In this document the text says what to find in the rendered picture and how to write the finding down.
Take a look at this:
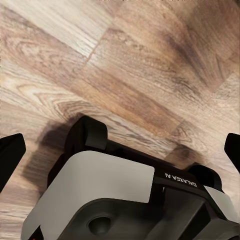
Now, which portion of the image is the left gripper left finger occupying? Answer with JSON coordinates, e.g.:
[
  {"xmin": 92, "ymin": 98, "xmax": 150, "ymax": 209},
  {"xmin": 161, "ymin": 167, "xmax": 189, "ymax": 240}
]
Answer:
[{"xmin": 0, "ymin": 133, "xmax": 26, "ymax": 193}]

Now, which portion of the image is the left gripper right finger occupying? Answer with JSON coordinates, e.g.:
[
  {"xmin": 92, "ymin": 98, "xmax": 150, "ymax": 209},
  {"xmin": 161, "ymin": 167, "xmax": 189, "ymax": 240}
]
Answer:
[{"xmin": 224, "ymin": 132, "xmax": 240, "ymax": 172}]

